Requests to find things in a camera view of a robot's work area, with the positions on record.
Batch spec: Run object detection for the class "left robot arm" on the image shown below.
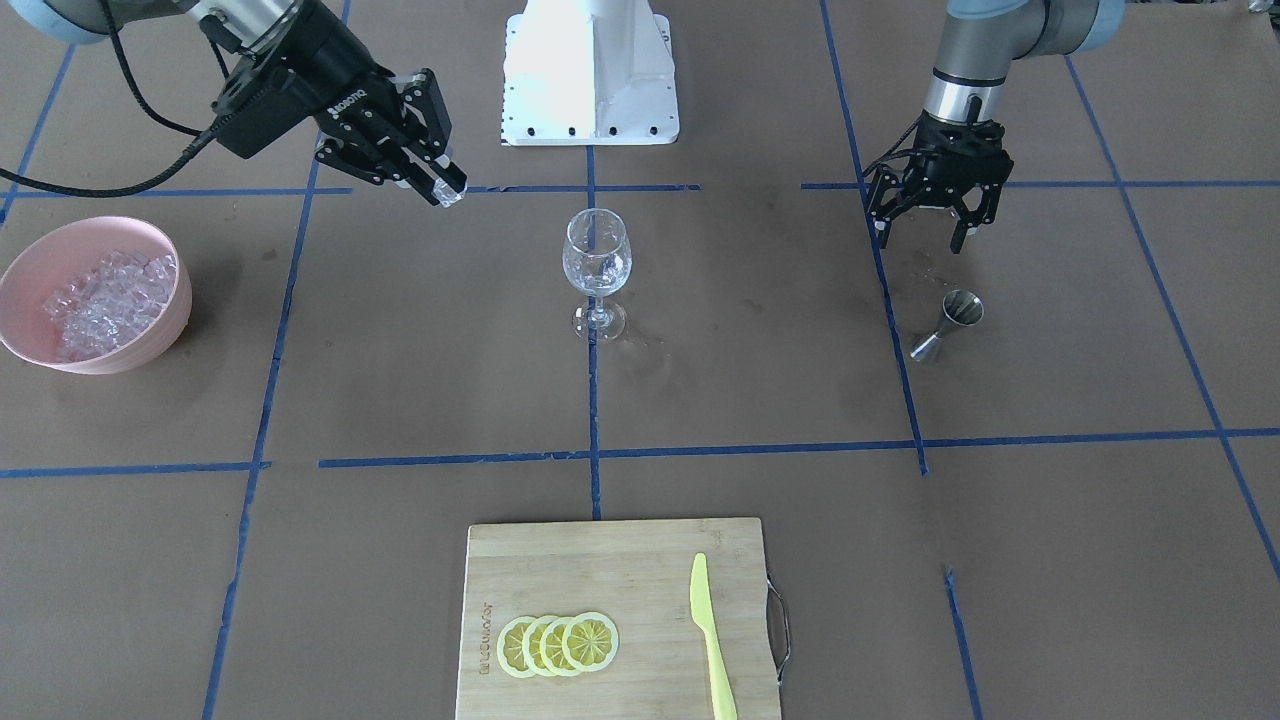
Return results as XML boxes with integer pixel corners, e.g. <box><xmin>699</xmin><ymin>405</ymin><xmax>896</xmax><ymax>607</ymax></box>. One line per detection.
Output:
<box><xmin>864</xmin><ymin>1</ymin><xmax>1126</xmax><ymax>254</ymax></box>

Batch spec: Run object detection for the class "clear wine glass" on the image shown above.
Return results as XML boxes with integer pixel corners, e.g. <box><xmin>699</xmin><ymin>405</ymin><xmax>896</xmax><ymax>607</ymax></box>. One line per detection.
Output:
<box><xmin>562</xmin><ymin>208</ymin><xmax>634</xmax><ymax>345</ymax></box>

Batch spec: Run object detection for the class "single clear ice cube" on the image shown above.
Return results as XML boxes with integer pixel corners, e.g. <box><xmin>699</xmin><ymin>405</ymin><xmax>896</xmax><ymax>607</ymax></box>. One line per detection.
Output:
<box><xmin>431</xmin><ymin>179</ymin><xmax>468</xmax><ymax>208</ymax></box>

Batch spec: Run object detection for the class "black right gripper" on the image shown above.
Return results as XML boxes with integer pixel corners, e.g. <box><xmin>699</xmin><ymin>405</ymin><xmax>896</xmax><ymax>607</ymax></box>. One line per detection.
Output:
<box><xmin>268</xmin><ymin>1</ymin><xmax>468</xmax><ymax>208</ymax></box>

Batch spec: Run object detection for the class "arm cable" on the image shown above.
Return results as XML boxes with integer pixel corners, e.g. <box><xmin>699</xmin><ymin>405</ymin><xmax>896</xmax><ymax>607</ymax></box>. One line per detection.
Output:
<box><xmin>0</xmin><ymin>0</ymin><xmax>236</xmax><ymax>199</ymax></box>
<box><xmin>861</xmin><ymin>115</ymin><xmax>925</xmax><ymax>186</ymax></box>

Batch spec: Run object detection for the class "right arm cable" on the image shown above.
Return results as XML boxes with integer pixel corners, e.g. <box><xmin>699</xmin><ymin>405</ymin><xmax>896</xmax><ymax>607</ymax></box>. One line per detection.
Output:
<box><xmin>0</xmin><ymin>0</ymin><xmax>236</xmax><ymax>199</ymax></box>

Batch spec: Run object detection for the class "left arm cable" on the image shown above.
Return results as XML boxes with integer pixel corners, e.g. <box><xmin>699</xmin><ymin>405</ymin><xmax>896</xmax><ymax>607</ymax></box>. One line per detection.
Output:
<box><xmin>861</xmin><ymin>115</ymin><xmax>925</xmax><ymax>186</ymax></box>

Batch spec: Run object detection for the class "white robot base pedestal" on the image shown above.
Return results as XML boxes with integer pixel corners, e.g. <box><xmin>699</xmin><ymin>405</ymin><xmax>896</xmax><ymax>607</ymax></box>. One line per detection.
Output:
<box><xmin>500</xmin><ymin>1</ymin><xmax>681</xmax><ymax>147</ymax></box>

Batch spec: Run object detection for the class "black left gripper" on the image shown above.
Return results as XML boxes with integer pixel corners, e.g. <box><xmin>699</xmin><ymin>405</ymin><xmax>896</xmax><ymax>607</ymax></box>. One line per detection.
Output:
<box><xmin>865</xmin><ymin>113</ymin><xmax>1014</xmax><ymax>255</ymax></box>

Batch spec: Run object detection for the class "bamboo cutting board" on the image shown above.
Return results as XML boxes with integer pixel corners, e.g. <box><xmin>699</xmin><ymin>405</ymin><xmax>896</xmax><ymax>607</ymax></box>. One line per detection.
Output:
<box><xmin>454</xmin><ymin>518</ymin><xmax>782</xmax><ymax>719</ymax></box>

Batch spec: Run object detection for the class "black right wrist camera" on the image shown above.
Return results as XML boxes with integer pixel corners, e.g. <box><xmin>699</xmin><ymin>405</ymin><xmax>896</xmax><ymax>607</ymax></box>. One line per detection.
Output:
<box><xmin>211</xmin><ymin>60</ymin><xmax>323</xmax><ymax>159</ymax></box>

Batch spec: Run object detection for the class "steel double jigger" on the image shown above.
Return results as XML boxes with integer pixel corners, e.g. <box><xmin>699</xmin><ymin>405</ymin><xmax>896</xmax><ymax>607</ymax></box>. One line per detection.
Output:
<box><xmin>908</xmin><ymin>290</ymin><xmax>986</xmax><ymax>364</ymax></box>

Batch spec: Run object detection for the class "clear ice cubes pile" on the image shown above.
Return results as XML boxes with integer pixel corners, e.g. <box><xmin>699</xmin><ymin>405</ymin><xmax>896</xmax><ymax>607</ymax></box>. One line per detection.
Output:
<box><xmin>42</xmin><ymin>250</ymin><xmax>178</xmax><ymax>363</ymax></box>

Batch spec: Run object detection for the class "pink bowl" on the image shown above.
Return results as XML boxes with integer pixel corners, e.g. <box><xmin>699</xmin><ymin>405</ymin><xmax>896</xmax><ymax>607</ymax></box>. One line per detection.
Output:
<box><xmin>1</xmin><ymin>217</ymin><xmax>192</xmax><ymax>375</ymax></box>

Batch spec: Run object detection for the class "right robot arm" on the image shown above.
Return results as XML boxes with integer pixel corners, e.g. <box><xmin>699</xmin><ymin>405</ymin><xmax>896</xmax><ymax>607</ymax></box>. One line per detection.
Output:
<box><xmin>3</xmin><ymin>1</ymin><xmax>468</xmax><ymax>206</ymax></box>

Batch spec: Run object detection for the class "yellow plastic knife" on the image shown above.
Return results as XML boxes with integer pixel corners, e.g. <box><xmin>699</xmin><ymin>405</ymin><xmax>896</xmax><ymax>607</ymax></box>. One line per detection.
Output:
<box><xmin>687</xmin><ymin>552</ymin><xmax>739</xmax><ymax>719</ymax></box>

